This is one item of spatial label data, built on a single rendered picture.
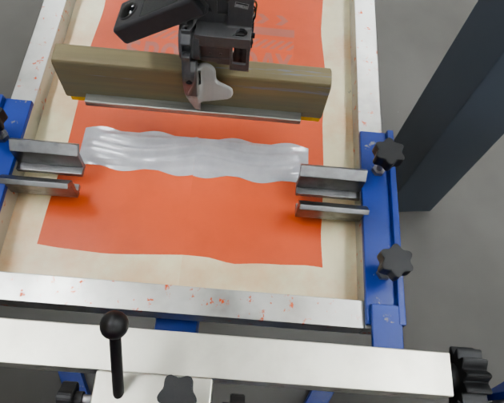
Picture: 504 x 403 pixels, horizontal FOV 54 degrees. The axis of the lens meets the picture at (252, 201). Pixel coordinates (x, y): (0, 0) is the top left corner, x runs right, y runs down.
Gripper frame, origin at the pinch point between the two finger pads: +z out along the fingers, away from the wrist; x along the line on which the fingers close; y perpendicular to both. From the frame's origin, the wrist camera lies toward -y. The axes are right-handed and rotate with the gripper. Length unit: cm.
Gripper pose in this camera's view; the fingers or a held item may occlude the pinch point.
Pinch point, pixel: (194, 88)
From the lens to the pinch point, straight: 69.7
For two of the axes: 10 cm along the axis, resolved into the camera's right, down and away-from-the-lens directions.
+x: 0.7, -9.0, 4.3
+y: 10.0, 0.9, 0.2
